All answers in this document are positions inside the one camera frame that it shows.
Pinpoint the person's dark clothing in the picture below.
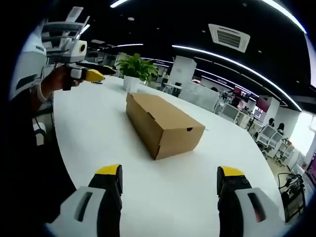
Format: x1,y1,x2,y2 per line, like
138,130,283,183
0,97,83,237

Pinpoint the white office chair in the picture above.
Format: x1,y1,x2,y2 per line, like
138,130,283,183
256,124,278,151
275,138,296,163

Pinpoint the frosted partition panel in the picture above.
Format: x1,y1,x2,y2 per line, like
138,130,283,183
179,81,220,115

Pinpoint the computer screen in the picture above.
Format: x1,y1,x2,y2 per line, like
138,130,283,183
305,152,316,185

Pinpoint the black wire chair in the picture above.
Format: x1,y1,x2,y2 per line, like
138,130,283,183
277,172,307,224

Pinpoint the green potted plant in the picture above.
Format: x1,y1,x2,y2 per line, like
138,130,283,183
115,52,159,86

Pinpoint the white plant pot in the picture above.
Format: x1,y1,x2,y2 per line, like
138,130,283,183
123,75,140,91

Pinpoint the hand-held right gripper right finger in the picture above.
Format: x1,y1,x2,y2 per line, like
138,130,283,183
216,165,290,237

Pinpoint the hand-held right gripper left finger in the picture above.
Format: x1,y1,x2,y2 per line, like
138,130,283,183
45,163,123,237

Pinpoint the ceiling air conditioner vent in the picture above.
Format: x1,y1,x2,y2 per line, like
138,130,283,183
208,23,251,53

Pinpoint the person's left hand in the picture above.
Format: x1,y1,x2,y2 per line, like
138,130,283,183
40,64,81,100

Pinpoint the long ceiling light strip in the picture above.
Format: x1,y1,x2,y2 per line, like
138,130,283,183
171,44,311,90

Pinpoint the brown cardboard shoe box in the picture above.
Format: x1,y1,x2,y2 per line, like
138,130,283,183
125,92,206,161

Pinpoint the white worn device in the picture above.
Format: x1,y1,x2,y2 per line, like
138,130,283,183
32,122,48,147

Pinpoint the white square pillar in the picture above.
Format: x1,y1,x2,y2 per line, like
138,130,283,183
169,55,198,96

